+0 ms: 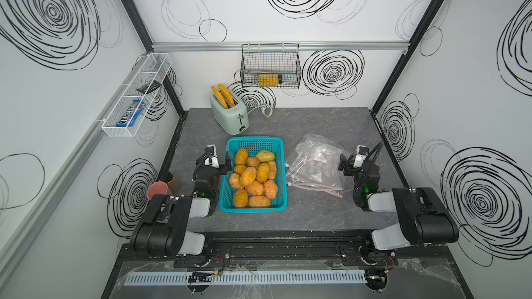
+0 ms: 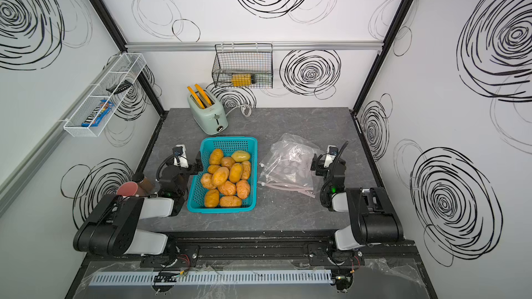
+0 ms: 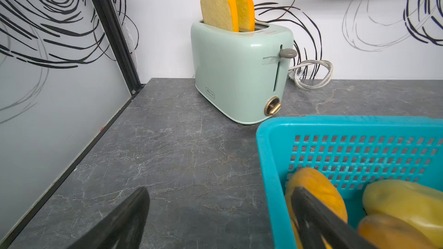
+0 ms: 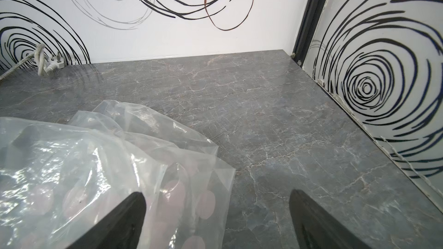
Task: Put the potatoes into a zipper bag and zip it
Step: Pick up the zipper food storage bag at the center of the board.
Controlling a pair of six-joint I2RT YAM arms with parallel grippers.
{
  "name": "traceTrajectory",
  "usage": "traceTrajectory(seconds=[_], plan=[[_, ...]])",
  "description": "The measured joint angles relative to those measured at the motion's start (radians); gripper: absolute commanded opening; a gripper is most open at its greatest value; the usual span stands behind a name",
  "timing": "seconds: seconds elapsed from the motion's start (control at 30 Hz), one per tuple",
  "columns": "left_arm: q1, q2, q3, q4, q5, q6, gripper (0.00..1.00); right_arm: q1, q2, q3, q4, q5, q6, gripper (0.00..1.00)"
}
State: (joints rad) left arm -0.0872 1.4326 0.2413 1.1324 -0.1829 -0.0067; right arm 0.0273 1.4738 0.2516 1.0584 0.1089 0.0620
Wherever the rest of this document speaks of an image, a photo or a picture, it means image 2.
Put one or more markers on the reddish potato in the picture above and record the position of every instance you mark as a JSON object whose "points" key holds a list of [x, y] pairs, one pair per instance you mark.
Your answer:
{"points": [[243, 189], [227, 189]]}

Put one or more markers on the clear zipper bag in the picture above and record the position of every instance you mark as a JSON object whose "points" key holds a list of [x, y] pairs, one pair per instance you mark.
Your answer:
{"points": [[287, 165]]}

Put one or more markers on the yellow bottle in basket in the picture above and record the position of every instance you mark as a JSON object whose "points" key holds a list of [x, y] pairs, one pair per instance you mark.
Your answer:
{"points": [[242, 80]]}

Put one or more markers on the brown jar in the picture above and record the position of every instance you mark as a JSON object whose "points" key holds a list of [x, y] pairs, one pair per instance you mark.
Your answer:
{"points": [[143, 182]]}

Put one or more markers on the black remote control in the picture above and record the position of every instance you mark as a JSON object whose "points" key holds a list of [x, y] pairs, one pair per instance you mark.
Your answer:
{"points": [[119, 88]]}

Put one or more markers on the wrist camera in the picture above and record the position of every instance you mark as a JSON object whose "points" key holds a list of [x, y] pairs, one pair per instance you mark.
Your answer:
{"points": [[332, 152], [179, 154]]}

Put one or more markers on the mint green toaster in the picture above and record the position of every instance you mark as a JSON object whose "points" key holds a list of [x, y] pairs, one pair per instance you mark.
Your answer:
{"points": [[212, 119]]}

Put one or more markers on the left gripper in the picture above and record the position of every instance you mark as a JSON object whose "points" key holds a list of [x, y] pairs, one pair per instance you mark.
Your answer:
{"points": [[193, 169]]}

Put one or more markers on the left toast slice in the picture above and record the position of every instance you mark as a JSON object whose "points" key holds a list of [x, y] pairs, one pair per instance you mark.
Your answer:
{"points": [[196, 98]]}

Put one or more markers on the white slotted cable duct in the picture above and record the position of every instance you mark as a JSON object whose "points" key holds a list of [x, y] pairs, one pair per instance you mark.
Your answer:
{"points": [[266, 277]]}

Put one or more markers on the teal plastic basket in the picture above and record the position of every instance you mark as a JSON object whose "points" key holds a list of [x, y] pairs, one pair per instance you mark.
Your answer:
{"points": [[229, 145]]}

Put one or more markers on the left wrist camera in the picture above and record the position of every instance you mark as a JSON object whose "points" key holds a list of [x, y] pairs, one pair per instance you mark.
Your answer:
{"points": [[179, 154]]}

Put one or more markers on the black wire wall basket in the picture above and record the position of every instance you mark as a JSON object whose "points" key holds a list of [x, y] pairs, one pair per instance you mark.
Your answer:
{"points": [[259, 63]]}

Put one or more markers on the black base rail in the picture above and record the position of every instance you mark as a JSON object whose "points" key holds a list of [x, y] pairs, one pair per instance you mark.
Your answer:
{"points": [[315, 247]]}

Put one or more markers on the greenish potato top right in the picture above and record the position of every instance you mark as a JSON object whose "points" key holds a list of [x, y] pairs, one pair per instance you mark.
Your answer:
{"points": [[241, 156]]}

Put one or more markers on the potato right edge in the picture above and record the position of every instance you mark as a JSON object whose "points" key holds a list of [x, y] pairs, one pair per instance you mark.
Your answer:
{"points": [[246, 170]]}

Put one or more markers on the reddish potato lower right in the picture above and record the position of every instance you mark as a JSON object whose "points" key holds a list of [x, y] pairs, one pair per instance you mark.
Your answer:
{"points": [[243, 189]]}

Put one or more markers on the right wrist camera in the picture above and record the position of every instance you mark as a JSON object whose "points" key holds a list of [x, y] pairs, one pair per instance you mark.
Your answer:
{"points": [[332, 152]]}

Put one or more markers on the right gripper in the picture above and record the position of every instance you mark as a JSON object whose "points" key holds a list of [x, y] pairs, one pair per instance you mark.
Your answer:
{"points": [[319, 162]]}

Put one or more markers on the toast slice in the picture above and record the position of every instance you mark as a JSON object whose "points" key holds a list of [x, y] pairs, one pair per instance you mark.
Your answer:
{"points": [[204, 96], [196, 98]]}

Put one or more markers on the white wire wall shelf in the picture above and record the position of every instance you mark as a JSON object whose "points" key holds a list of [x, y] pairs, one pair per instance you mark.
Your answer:
{"points": [[127, 106]]}

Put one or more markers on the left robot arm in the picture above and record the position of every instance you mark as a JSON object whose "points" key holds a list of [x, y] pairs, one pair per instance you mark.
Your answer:
{"points": [[112, 227]]}

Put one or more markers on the blue candy packet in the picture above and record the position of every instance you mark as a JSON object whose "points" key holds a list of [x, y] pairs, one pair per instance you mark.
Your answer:
{"points": [[98, 114]]}

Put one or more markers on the reddish potato lower middle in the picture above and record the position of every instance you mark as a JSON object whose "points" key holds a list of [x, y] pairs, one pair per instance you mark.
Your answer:
{"points": [[227, 189]]}

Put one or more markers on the aluminium wall rail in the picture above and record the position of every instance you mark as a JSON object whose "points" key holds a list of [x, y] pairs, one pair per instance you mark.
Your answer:
{"points": [[370, 45]]}

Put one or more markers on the right toast slice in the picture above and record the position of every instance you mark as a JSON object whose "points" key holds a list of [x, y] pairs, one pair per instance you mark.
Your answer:
{"points": [[204, 96]]}

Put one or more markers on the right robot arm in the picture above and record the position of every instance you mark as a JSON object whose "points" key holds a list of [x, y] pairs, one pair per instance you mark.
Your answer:
{"points": [[373, 219]]}

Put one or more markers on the large potato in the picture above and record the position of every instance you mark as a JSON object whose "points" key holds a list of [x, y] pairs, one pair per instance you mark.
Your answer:
{"points": [[220, 176]]}

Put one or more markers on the pink cup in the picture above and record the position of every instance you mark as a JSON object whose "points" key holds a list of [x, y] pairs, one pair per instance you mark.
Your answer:
{"points": [[131, 189]]}

